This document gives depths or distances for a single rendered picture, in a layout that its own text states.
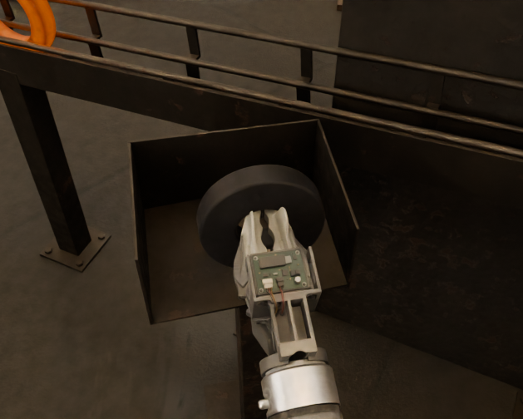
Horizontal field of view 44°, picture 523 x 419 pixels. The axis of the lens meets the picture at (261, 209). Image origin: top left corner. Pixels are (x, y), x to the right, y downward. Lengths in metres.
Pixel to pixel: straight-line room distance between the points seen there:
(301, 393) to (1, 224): 1.32
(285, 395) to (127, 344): 0.92
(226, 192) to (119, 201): 1.10
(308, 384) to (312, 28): 1.91
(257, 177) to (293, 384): 0.23
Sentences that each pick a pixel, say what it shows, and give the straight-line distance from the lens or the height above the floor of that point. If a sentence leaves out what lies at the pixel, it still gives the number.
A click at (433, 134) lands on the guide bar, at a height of 0.70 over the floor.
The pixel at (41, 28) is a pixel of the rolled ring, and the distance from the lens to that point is 1.24.
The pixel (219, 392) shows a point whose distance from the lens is 1.44.
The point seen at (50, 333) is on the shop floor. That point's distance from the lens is 1.59.
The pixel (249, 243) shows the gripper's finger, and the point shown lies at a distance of 0.74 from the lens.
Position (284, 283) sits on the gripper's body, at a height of 0.76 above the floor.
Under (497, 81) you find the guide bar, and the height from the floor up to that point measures 0.75.
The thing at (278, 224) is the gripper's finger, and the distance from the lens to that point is 0.74.
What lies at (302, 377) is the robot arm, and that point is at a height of 0.72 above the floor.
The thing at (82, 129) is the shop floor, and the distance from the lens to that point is 2.05.
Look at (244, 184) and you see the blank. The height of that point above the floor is 0.78.
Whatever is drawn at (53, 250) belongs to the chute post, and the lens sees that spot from 1.72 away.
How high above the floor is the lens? 1.30
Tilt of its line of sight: 48 degrees down
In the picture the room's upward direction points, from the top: straight up
